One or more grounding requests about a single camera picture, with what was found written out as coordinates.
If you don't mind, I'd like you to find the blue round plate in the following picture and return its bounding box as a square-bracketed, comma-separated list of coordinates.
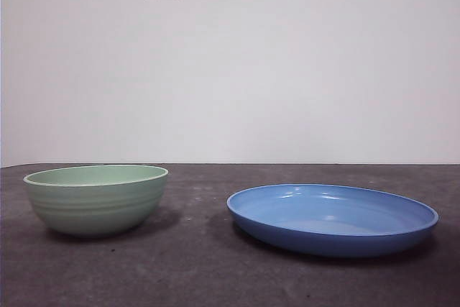
[226, 183, 440, 259]

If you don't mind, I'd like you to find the green ribbed bowl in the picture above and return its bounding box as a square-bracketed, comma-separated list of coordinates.
[23, 164, 170, 239]

